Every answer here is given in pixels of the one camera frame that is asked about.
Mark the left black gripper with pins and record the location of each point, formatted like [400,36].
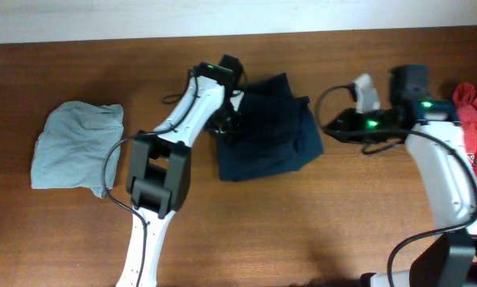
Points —
[221,125]

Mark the navy blue shorts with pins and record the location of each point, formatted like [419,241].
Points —
[280,134]

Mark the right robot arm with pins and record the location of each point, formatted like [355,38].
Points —
[432,133]

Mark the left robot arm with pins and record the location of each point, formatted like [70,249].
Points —
[159,173]

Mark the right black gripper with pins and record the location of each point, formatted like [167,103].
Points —
[347,118]

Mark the light grey folded cloth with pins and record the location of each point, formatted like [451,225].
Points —
[71,149]

